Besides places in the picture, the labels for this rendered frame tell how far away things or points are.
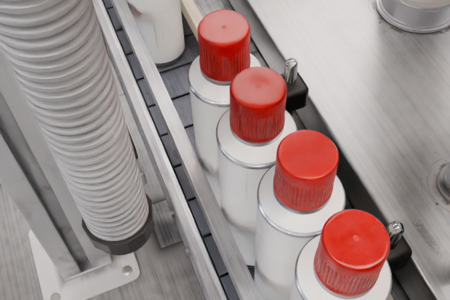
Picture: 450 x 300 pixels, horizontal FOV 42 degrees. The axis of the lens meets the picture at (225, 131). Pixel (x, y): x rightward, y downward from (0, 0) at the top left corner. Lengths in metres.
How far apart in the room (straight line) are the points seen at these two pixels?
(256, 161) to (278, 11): 0.34
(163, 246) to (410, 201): 0.23
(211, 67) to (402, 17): 0.34
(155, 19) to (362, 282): 0.36
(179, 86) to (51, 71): 0.43
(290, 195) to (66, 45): 0.18
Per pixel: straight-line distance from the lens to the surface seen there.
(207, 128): 0.42
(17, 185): 0.43
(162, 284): 0.56
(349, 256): 0.29
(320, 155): 0.31
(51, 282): 0.58
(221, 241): 0.42
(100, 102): 0.21
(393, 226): 0.46
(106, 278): 0.57
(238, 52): 0.37
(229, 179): 0.39
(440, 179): 0.56
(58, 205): 0.48
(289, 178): 0.31
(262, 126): 0.34
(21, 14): 0.17
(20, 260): 0.60
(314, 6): 0.69
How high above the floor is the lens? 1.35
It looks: 55 degrees down
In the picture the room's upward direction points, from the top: 3 degrees counter-clockwise
